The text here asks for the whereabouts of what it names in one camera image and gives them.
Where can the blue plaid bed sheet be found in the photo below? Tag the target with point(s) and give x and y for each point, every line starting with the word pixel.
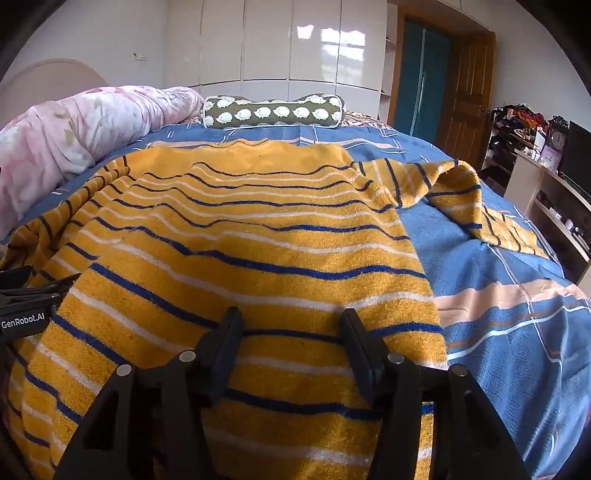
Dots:
pixel 489 300

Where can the beige round headboard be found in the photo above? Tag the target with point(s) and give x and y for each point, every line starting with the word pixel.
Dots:
pixel 27 83

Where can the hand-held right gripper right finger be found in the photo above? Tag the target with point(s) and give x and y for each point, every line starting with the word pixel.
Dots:
pixel 364 360

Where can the teal sliding door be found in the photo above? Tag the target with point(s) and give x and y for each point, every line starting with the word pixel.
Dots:
pixel 415 83

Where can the wooden door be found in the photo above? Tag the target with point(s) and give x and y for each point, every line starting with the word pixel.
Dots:
pixel 468 101

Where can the brown patterned bed sheet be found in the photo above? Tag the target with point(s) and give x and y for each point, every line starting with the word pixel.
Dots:
pixel 362 119

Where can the white glossy wardrobe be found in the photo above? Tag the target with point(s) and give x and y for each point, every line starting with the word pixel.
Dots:
pixel 268 41

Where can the purple printed box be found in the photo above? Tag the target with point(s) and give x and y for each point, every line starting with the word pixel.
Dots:
pixel 550 158

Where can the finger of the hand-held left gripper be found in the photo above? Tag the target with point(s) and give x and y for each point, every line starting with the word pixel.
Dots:
pixel 46 288

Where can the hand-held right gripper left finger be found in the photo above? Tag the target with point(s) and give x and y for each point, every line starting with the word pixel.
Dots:
pixel 226 350

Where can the black television screen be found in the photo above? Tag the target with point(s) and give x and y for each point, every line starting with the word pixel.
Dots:
pixel 577 157

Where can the white shelf desk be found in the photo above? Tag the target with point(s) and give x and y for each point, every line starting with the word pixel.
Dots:
pixel 519 180

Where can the pile of colourful clothes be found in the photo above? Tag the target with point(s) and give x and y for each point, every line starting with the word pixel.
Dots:
pixel 519 117

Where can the yellow striped knit garment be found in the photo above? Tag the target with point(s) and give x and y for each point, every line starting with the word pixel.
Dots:
pixel 258 240

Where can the pink floral quilt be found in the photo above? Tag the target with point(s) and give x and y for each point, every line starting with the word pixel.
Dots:
pixel 69 134

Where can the ornate table clock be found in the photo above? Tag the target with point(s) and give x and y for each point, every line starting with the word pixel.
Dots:
pixel 557 136

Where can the green sheep-print bolster pillow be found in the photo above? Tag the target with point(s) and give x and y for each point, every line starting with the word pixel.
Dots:
pixel 272 113

